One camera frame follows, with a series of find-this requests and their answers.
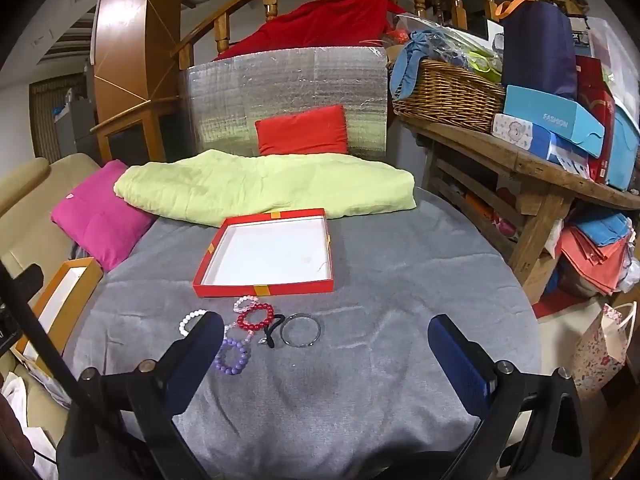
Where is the grey blanket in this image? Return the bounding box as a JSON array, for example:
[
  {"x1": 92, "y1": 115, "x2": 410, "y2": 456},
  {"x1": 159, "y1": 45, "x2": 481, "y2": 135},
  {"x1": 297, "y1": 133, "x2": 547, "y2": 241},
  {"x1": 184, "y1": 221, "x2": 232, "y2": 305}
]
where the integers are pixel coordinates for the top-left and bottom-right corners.
[{"x1": 63, "y1": 186, "x2": 542, "y2": 480}]

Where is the wooden cabinet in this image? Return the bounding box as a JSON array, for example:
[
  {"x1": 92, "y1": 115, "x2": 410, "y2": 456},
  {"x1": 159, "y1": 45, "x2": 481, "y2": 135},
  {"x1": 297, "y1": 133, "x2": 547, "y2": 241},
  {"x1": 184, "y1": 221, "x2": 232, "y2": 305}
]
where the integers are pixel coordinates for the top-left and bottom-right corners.
[{"x1": 92, "y1": 0, "x2": 181, "y2": 162}]

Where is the small red pillow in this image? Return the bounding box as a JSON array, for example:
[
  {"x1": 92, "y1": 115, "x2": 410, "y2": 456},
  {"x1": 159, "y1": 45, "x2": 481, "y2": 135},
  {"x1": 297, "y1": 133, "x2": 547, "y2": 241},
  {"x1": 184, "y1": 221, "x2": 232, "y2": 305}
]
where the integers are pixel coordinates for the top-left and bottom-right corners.
[{"x1": 255, "y1": 105, "x2": 348, "y2": 156}]

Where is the silver foil insulation panel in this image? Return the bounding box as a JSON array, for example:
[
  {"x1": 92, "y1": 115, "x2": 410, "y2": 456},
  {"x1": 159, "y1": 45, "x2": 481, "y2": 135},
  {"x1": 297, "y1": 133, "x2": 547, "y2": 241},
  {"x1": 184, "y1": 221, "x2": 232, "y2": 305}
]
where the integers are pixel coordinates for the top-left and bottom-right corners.
[{"x1": 181, "y1": 47, "x2": 387, "y2": 160}]

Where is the floral paper gift bag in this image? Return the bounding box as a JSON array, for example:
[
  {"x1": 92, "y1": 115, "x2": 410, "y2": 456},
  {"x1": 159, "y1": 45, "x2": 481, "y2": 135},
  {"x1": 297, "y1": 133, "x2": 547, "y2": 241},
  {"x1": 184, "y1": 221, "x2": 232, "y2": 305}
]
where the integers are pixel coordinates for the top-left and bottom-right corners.
[{"x1": 570, "y1": 301, "x2": 638, "y2": 400}]

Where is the red shallow gift box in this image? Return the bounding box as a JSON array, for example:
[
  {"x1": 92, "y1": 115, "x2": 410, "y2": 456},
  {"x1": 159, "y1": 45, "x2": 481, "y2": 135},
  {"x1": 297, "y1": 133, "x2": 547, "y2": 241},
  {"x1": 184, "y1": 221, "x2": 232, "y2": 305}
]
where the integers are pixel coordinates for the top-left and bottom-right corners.
[{"x1": 192, "y1": 208, "x2": 334, "y2": 298}]

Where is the white patterned box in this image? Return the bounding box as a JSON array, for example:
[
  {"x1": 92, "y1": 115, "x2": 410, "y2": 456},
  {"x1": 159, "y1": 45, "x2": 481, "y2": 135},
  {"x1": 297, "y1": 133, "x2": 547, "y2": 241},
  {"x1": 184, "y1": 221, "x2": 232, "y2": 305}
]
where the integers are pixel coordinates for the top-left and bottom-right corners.
[{"x1": 491, "y1": 114, "x2": 550, "y2": 158}]

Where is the wooden bench table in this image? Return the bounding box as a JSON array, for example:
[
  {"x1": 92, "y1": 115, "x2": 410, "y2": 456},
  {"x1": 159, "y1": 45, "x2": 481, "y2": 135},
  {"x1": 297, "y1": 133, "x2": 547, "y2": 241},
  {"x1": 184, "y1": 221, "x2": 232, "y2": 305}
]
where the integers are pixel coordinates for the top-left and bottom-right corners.
[{"x1": 401, "y1": 117, "x2": 639, "y2": 304}]

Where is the black hair clip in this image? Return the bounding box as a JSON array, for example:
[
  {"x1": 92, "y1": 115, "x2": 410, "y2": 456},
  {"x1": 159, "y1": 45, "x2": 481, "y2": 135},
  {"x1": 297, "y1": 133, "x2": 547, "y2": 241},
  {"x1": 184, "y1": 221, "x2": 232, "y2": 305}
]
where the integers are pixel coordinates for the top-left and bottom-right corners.
[{"x1": 258, "y1": 314, "x2": 286, "y2": 349}]

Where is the orange box lid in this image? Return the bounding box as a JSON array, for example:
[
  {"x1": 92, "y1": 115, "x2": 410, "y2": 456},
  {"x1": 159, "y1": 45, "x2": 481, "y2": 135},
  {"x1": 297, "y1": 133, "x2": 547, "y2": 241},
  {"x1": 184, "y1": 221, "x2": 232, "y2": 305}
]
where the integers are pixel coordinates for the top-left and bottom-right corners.
[{"x1": 28, "y1": 257, "x2": 103, "y2": 356}]

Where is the blue cloth in basket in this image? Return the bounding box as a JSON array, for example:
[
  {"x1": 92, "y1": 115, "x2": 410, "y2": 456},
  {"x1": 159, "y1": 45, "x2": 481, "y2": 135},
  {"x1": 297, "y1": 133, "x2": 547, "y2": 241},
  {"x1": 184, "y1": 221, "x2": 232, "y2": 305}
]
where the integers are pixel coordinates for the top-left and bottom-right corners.
[{"x1": 390, "y1": 28, "x2": 471, "y2": 100}]

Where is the navy fabric bag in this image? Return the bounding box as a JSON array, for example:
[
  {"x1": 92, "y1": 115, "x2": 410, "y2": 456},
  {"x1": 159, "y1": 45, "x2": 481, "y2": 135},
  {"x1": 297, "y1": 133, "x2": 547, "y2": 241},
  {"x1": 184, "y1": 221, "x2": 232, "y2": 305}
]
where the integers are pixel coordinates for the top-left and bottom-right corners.
[{"x1": 496, "y1": 0, "x2": 578, "y2": 100}]

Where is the wicker basket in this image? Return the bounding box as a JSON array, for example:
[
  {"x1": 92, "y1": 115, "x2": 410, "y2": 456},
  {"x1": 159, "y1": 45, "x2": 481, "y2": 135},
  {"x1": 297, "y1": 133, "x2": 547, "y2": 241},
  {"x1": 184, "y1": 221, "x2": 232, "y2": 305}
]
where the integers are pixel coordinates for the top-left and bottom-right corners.
[{"x1": 393, "y1": 60, "x2": 506, "y2": 133}]

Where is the purple bead bracelet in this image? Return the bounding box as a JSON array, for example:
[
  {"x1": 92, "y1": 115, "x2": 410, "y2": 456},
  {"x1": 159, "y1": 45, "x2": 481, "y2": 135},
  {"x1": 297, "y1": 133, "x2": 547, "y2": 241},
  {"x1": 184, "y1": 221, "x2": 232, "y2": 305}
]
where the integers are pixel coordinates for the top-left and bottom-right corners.
[{"x1": 212, "y1": 337, "x2": 251, "y2": 377}]

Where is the beige sofa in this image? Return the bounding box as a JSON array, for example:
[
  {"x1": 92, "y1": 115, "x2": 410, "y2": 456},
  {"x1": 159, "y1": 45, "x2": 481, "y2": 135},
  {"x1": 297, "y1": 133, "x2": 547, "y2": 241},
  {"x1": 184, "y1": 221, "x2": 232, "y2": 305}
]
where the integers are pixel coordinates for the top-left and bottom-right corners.
[{"x1": 0, "y1": 154, "x2": 99, "y2": 444}]

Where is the magenta cushion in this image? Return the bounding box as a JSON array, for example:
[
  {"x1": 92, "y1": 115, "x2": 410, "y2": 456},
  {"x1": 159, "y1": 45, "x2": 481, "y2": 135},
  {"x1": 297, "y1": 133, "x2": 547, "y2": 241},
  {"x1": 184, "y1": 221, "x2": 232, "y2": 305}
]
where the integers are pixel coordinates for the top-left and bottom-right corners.
[{"x1": 51, "y1": 160, "x2": 156, "y2": 272}]

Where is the light green folded quilt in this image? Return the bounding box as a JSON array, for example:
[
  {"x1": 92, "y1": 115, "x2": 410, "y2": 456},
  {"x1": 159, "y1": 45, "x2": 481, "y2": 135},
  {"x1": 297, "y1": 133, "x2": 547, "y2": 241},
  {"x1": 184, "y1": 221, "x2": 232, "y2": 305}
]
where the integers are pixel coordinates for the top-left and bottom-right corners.
[{"x1": 114, "y1": 150, "x2": 416, "y2": 228}]

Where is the white bead bracelet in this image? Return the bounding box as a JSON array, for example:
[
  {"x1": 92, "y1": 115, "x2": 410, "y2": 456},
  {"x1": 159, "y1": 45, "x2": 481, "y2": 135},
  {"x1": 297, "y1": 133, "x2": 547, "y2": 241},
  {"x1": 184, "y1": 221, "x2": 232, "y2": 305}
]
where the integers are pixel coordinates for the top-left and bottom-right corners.
[{"x1": 178, "y1": 308, "x2": 208, "y2": 338}]

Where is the pink crystal bead bracelet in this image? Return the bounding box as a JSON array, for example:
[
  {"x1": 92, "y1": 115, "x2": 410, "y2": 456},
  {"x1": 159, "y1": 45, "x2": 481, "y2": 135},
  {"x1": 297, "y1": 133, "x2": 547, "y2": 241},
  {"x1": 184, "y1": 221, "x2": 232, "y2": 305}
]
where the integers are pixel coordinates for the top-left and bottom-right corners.
[{"x1": 232, "y1": 294, "x2": 260, "y2": 316}]

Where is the stack of folded cloths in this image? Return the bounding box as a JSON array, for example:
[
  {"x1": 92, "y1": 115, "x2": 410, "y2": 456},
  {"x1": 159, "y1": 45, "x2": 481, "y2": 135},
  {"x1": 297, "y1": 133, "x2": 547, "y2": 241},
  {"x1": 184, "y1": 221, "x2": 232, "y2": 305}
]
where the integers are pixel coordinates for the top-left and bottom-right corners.
[{"x1": 556, "y1": 209, "x2": 639, "y2": 296}]

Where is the silver bangle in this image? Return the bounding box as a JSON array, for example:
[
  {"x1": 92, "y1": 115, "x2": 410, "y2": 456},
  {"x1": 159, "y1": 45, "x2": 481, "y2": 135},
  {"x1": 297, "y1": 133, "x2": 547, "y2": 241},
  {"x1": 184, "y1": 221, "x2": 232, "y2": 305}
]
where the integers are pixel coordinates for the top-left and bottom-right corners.
[{"x1": 280, "y1": 313, "x2": 322, "y2": 349}]

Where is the large red cloth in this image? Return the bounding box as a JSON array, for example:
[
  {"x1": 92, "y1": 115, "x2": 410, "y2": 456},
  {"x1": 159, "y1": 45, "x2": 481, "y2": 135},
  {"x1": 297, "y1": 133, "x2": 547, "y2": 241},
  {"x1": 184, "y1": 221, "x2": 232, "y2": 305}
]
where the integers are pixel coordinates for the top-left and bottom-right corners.
[{"x1": 216, "y1": 0, "x2": 405, "y2": 61}]

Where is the blue shoe box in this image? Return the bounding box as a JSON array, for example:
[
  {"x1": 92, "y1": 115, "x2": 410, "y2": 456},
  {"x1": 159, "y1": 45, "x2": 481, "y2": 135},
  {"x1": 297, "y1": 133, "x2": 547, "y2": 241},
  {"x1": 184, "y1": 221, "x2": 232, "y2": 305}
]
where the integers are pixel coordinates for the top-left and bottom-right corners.
[{"x1": 503, "y1": 84, "x2": 605, "y2": 157}]

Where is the red bead bracelet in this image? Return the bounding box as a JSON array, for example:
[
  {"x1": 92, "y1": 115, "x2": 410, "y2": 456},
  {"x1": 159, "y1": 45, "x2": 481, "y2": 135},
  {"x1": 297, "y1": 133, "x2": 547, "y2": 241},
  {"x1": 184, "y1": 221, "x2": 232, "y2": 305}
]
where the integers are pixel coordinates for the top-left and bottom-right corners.
[{"x1": 235, "y1": 301, "x2": 276, "y2": 334}]

